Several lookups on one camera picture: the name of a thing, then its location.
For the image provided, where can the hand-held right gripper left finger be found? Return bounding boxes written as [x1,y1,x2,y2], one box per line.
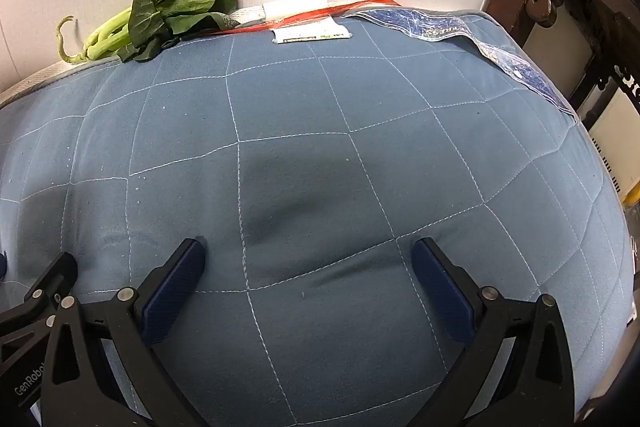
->
[40,237,211,427]

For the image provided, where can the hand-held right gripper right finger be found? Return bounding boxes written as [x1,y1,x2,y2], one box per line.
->
[411,237,573,427]

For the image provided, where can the clear plastic wrap red strip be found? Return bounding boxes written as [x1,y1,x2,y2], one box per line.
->
[202,0,581,122]

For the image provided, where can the white sewn mattress label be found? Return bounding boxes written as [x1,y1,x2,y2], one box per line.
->
[271,19,351,44]

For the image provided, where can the white folded paper strip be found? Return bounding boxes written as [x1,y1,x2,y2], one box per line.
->
[262,0,328,22]

